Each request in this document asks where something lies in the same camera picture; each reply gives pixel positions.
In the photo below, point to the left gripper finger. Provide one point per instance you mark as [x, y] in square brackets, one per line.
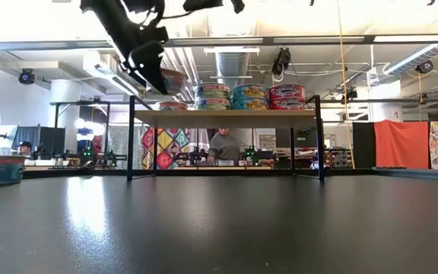
[150, 62]

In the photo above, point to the white green tuna can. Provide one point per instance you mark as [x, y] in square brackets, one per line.
[212, 90]
[212, 103]

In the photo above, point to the blue yellow yellowfin can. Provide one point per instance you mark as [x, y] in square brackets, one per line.
[250, 103]
[250, 91]

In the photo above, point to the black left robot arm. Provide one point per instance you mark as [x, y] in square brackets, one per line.
[116, 26]

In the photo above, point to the hanging black device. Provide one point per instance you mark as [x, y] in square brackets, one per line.
[281, 62]

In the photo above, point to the colourful patchwork quilt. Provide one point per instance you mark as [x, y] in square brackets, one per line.
[165, 148]

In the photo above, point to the person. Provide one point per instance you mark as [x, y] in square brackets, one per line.
[224, 146]
[25, 147]

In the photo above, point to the black panel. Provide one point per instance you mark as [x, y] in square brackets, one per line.
[363, 142]

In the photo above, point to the orange cloth panel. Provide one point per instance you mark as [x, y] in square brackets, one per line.
[401, 144]

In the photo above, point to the silver ventilation duct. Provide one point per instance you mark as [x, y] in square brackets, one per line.
[231, 64]

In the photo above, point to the wooden shelf with black frame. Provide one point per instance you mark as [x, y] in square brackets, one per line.
[204, 118]

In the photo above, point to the black metal background frame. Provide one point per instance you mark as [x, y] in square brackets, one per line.
[78, 102]

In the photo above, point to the black ceiling camera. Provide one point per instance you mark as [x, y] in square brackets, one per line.
[26, 76]
[425, 67]

